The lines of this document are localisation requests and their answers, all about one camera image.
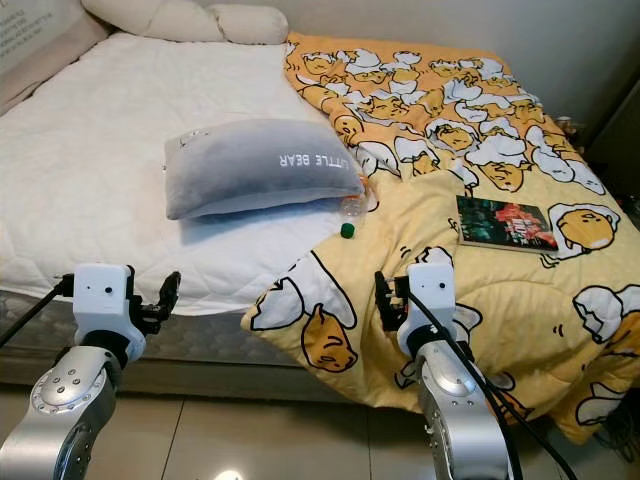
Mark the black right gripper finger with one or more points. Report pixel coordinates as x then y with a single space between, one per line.
384 298

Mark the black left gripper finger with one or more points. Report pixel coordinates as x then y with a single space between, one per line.
169 288

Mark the dark paperback book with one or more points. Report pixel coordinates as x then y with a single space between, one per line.
505 222

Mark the grey plush pillow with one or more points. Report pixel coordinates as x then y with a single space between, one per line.
260 168

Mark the yellow egg print blanket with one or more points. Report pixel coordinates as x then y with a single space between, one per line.
420 100

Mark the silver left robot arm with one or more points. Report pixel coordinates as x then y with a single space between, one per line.
60 410

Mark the clear bottle with green cap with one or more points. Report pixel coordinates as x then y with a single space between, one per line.
350 212

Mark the white quilted mattress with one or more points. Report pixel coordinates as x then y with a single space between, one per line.
80 150

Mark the cream knotted long pillow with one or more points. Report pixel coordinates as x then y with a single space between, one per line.
180 20

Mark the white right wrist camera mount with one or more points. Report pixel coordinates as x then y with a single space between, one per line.
432 298

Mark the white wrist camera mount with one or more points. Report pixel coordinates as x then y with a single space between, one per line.
432 298
100 300

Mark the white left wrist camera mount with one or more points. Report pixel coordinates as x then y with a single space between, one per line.
100 300

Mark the beige padded bed rail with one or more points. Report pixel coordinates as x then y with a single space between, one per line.
40 75

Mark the grey lettered wall poster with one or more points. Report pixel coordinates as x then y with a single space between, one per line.
35 25

